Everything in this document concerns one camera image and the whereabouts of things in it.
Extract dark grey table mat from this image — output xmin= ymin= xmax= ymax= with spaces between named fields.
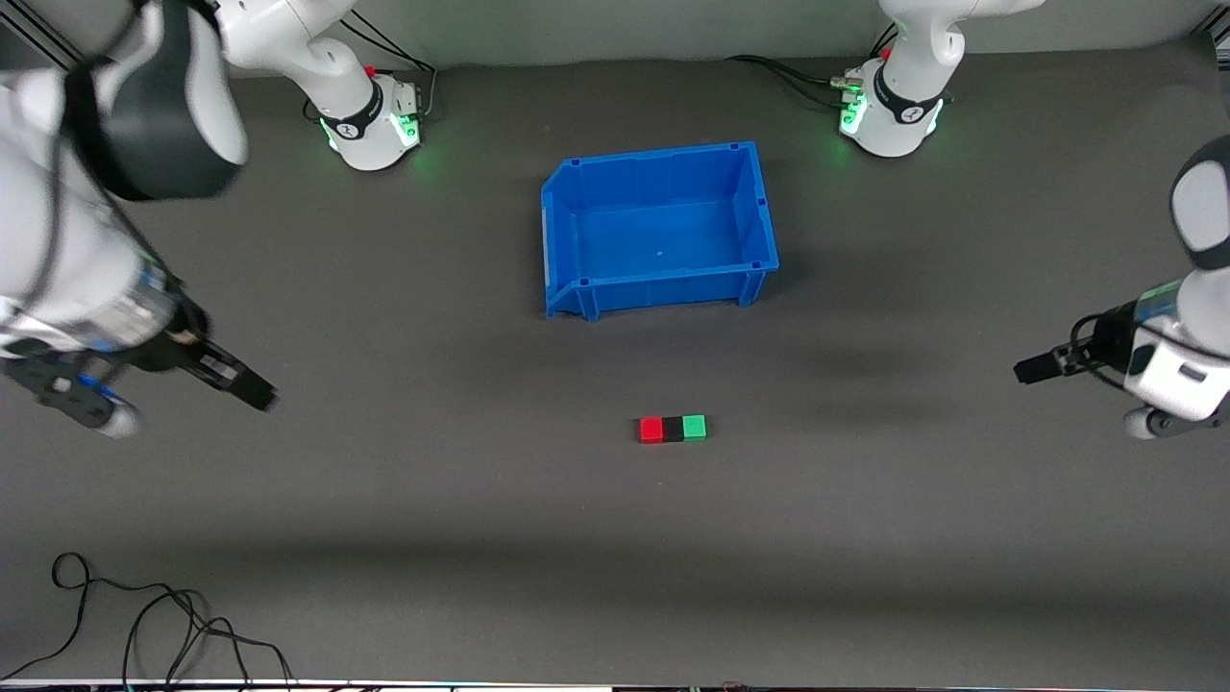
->
xmin=0 ymin=37 xmax=1230 ymax=689

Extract black arm base cables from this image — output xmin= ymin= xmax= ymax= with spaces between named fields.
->
xmin=726 ymin=24 xmax=899 ymax=109
xmin=303 ymin=12 xmax=439 ymax=126

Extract blue plastic storage bin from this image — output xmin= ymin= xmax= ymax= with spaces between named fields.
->
xmin=540 ymin=140 xmax=780 ymax=322

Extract thin black loose cable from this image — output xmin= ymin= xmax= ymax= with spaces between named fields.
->
xmin=0 ymin=552 xmax=295 ymax=685

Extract black right arm base cables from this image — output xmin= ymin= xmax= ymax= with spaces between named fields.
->
xmin=303 ymin=12 xmax=439 ymax=126

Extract black left arm base cables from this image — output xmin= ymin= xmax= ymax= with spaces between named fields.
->
xmin=726 ymin=24 xmax=899 ymax=109

